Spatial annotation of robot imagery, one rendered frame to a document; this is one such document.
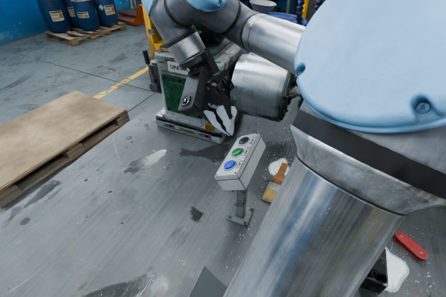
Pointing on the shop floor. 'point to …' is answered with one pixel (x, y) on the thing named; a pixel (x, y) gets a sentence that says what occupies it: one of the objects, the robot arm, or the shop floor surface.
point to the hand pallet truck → (137, 6)
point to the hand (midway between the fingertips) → (227, 132)
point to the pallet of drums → (78, 13)
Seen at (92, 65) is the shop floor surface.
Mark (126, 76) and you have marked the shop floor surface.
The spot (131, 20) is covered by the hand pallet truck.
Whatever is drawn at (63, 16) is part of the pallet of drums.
